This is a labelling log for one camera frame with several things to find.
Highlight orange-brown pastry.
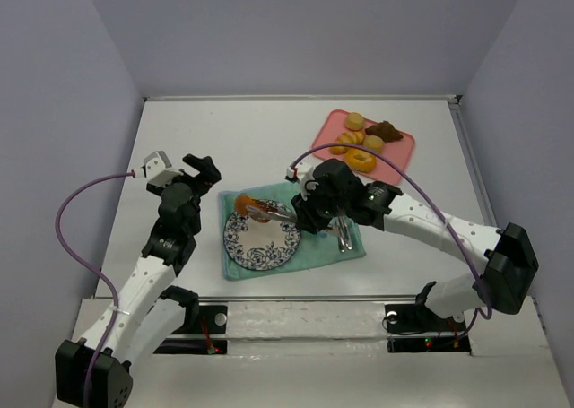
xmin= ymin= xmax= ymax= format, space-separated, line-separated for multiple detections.
xmin=234 ymin=194 xmax=270 ymax=223

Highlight stainless steel tongs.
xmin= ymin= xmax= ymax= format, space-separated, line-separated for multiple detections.
xmin=246 ymin=205 xmax=297 ymax=223

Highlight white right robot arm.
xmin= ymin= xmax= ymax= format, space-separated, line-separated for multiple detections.
xmin=286 ymin=159 xmax=539 ymax=318

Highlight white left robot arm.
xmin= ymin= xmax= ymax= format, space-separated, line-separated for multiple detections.
xmin=55 ymin=151 xmax=222 ymax=407

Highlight striped yellow bread roll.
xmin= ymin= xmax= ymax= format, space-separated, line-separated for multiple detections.
xmin=329 ymin=131 xmax=366 ymax=155

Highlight silver fork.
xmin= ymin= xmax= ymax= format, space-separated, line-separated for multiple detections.
xmin=335 ymin=215 xmax=352 ymax=253

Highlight round beige bun near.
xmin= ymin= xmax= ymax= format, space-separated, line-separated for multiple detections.
xmin=362 ymin=135 xmax=386 ymax=154

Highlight round beige bun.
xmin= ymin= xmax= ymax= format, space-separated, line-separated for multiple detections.
xmin=344 ymin=112 xmax=365 ymax=131
xmin=362 ymin=135 xmax=386 ymax=154

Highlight green cloth napkin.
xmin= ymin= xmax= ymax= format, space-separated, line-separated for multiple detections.
xmin=218 ymin=191 xmax=366 ymax=282

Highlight round beige bun far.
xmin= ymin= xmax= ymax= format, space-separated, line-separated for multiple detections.
xmin=344 ymin=112 xmax=365 ymax=131

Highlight pink plastic tray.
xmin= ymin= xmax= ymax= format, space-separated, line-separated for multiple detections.
xmin=311 ymin=109 xmax=416 ymax=186

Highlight dark chocolate croissant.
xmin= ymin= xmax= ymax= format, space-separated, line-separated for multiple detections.
xmin=365 ymin=120 xmax=403 ymax=143

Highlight blue floral ceramic plate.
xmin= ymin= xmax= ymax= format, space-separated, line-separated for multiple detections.
xmin=222 ymin=210 xmax=301 ymax=272

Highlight yellow ring donut bread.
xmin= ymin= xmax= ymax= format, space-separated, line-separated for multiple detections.
xmin=344 ymin=148 xmax=377 ymax=173

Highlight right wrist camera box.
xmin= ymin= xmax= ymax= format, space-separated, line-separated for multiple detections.
xmin=285 ymin=161 xmax=318 ymax=201

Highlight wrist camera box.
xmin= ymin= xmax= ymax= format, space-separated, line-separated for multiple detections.
xmin=134 ymin=151 xmax=182 ymax=195
xmin=285 ymin=161 xmax=318 ymax=201

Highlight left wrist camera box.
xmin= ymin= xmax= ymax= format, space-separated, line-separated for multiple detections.
xmin=134 ymin=151 xmax=182 ymax=195

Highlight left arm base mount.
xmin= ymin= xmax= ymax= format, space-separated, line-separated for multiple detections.
xmin=154 ymin=304 xmax=228 ymax=355

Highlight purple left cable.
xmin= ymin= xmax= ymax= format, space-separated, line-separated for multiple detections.
xmin=54 ymin=170 xmax=140 ymax=407

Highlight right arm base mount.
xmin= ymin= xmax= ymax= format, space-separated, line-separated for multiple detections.
xmin=381 ymin=303 xmax=472 ymax=353

